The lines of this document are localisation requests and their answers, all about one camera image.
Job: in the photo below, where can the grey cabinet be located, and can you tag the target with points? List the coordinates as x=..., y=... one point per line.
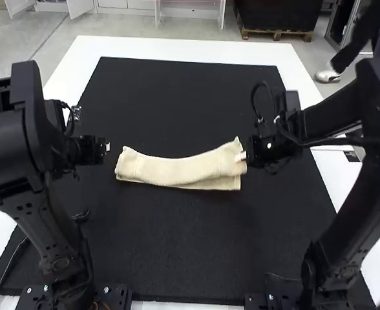
x=342, y=22

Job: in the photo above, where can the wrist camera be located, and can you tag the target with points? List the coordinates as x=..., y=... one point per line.
x=77, y=113
x=267, y=127

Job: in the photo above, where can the black mat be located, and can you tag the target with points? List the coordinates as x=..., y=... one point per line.
x=177, y=97

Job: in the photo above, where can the white rack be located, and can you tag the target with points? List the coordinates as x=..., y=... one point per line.
x=190, y=9

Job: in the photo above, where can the person's legs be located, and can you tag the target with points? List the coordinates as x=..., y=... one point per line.
x=348, y=51

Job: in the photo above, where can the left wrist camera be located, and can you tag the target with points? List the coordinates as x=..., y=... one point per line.
x=77, y=113

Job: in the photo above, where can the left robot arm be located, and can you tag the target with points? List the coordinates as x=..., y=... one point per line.
x=25, y=135

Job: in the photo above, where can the pale towel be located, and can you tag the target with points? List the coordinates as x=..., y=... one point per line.
x=177, y=171

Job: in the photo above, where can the black crate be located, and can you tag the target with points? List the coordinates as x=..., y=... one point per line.
x=274, y=13

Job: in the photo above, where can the white cupboard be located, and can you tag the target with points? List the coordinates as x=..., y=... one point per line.
x=80, y=6

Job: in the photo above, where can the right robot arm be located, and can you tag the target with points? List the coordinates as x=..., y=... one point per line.
x=364, y=168

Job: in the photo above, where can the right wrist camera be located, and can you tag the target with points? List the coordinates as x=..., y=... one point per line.
x=267, y=127

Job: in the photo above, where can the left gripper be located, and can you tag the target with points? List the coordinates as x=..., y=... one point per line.
x=88, y=150

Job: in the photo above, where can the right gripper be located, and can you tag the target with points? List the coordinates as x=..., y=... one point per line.
x=267, y=150

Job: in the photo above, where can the wooden pallet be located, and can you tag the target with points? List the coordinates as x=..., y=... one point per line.
x=277, y=33

